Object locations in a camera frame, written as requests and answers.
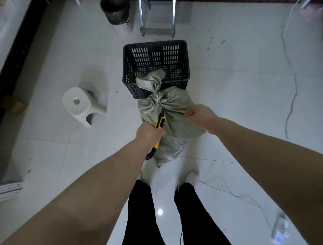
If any person's right hand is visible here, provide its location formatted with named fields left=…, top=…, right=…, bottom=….
left=184, top=104, right=219, bottom=135

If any person's left hand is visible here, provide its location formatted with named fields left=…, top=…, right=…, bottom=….
left=135, top=122, right=167, bottom=149

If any grey-green woven sack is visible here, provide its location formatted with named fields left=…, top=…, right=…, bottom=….
left=136, top=69, right=206, bottom=167

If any yellow black utility knife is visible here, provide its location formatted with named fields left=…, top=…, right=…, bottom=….
left=145, top=109, right=166, bottom=160

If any person's right forearm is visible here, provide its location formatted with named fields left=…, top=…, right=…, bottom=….
left=213, top=117, right=323, bottom=245

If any person's left forearm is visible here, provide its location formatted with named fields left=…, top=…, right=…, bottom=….
left=0, top=137, right=155, bottom=245

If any person's right white shoe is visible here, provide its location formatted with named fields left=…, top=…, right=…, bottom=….
left=179, top=171, right=200, bottom=188

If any person's white shoe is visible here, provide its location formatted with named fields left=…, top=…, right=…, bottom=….
left=179, top=171, right=200, bottom=188
left=136, top=172, right=152, bottom=185

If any black plastic crate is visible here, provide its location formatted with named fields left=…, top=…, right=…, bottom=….
left=122, top=40, right=190, bottom=99

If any person's left white shoe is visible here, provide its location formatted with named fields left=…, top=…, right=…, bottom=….
left=136, top=172, right=152, bottom=185

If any person's right leg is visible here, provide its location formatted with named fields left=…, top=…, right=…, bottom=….
left=174, top=182, right=232, bottom=245

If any person's leg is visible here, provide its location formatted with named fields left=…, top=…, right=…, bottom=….
left=174, top=182, right=232, bottom=245
left=122, top=179, right=166, bottom=245

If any white plastic stool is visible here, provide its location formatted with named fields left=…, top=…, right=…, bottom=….
left=62, top=81, right=108, bottom=127

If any person's left leg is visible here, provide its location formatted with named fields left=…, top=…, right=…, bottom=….
left=122, top=179, right=166, bottom=245

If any black trash bin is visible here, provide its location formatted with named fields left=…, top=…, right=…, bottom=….
left=100, top=0, right=131, bottom=26

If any white power strip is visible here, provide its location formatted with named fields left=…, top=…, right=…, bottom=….
left=271, top=213, right=290, bottom=245

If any brown cardboard piece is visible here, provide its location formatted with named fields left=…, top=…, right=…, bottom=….
left=1, top=95, right=27, bottom=114

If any metal ladder frame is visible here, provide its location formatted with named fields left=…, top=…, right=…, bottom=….
left=138, top=0, right=176, bottom=38

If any grey cable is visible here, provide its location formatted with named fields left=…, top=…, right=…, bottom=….
left=281, top=0, right=303, bottom=141

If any white slotted metal rail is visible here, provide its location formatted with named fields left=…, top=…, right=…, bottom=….
left=0, top=182, right=23, bottom=202

